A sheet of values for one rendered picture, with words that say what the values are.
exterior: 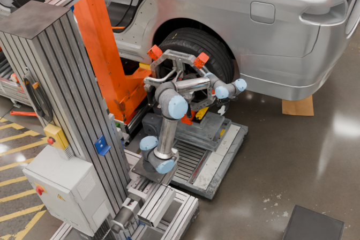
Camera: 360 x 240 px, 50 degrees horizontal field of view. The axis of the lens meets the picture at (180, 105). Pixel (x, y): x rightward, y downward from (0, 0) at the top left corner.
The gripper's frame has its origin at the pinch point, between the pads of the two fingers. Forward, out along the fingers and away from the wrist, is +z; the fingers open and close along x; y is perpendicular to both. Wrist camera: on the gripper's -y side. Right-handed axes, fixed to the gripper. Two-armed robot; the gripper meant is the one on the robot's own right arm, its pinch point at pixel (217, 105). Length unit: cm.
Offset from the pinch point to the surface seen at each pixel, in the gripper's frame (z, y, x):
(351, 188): 24, -114, 84
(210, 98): 26.9, -15.0, -15.0
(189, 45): 6, 1, -51
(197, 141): 88, -27, 3
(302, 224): 7, -37, 93
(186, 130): 89, -21, -9
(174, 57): 15, 11, -48
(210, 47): 3.6, -14.7, -46.4
